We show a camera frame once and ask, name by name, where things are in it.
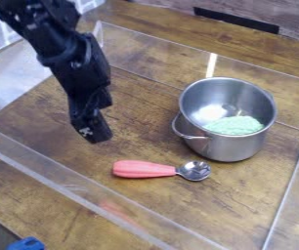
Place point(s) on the stainless steel pot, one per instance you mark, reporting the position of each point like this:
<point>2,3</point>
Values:
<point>218,97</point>

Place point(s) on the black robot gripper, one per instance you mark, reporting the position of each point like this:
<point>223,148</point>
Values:
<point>82,72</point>

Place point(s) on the green food lump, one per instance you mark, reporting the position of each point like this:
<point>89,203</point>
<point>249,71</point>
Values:
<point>234,125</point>

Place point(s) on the black strip on table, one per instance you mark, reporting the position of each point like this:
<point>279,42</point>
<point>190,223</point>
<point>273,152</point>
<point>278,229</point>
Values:
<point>258,25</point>

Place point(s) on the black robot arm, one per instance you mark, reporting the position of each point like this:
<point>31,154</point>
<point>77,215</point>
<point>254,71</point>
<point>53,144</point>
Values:
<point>46,23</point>

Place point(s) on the pink handled metal spoon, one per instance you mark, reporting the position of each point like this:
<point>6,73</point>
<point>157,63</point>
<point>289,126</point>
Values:
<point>191,171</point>

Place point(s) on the blue object at corner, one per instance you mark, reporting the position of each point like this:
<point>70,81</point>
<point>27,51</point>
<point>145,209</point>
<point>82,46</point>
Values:
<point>27,243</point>

